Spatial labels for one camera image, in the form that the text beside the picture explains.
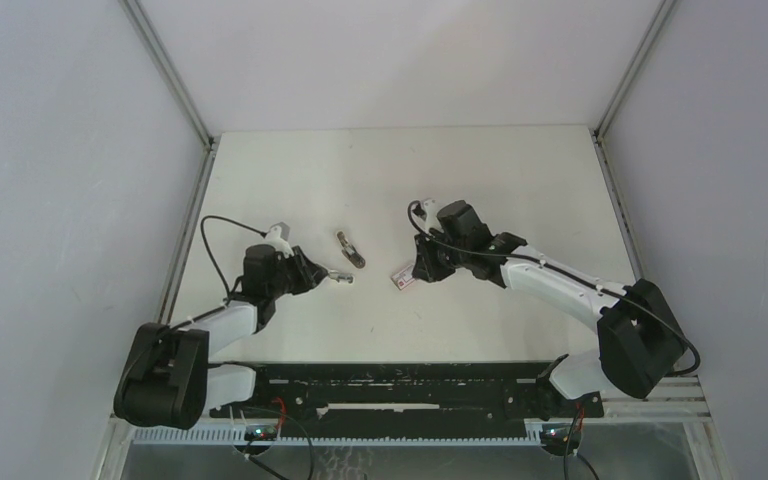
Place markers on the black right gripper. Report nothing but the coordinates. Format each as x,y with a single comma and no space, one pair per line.
426,268

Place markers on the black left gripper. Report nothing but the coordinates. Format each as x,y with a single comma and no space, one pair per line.
308,273

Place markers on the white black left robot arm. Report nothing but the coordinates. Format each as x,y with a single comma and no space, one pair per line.
168,379

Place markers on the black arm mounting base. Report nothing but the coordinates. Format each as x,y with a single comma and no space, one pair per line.
394,398

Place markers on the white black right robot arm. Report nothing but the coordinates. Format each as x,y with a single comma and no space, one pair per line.
639,340

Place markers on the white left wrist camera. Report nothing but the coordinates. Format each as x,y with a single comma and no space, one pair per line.
278,238

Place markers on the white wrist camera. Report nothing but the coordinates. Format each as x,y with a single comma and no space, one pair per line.
426,213
278,238

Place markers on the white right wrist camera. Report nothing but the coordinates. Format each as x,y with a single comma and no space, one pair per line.
426,213

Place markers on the white slotted cable duct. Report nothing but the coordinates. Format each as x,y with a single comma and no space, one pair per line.
227,435

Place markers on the aluminium frame rail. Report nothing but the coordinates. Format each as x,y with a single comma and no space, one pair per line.
673,400

